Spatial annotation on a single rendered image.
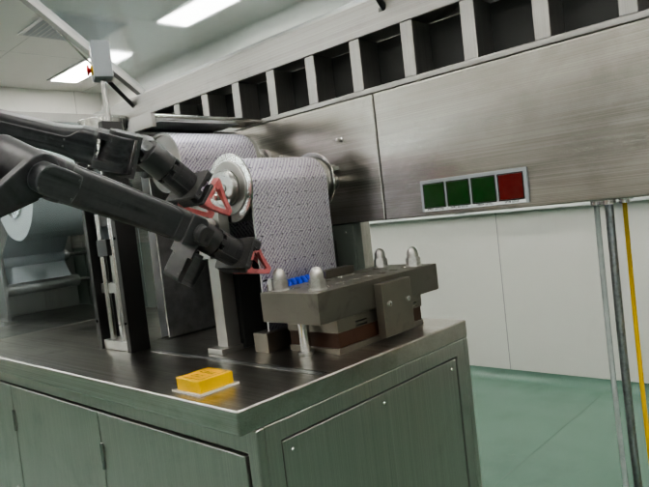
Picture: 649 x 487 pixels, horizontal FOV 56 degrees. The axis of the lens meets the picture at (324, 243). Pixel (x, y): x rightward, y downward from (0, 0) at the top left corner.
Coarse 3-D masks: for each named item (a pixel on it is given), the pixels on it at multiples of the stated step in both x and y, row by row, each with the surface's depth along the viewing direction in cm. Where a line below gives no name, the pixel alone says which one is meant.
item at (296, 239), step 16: (272, 208) 131; (288, 208) 134; (304, 208) 138; (320, 208) 142; (256, 224) 128; (272, 224) 131; (288, 224) 134; (304, 224) 138; (320, 224) 142; (272, 240) 131; (288, 240) 134; (304, 240) 138; (320, 240) 141; (272, 256) 130; (288, 256) 134; (304, 256) 137; (320, 256) 141; (272, 272) 130; (288, 272) 134; (304, 272) 137
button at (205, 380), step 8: (208, 368) 108; (216, 368) 107; (184, 376) 104; (192, 376) 104; (200, 376) 103; (208, 376) 103; (216, 376) 103; (224, 376) 104; (232, 376) 105; (184, 384) 103; (192, 384) 101; (200, 384) 100; (208, 384) 101; (216, 384) 102; (224, 384) 104; (200, 392) 100
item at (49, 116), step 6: (24, 114) 193; (30, 114) 195; (36, 114) 196; (42, 114) 198; (48, 114) 199; (54, 114) 200; (60, 114) 202; (66, 114) 203; (72, 114) 205; (78, 114) 206; (84, 114) 208; (90, 114) 209; (96, 114) 211; (48, 120) 199; (54, 120) 200; (60, 120) 202; (66, 120) 203; (72, 120) 205; (78, 120) 206
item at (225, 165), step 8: (216, 168) 132; (224, 168) 130; (232, 168) 129; (240, 176) 127; (240, 184) 127; (328, 184) 145; (240, 192) 128; (240, 200) 128; (224, 208) 132; (232, 208) 130; (240, 208) 128
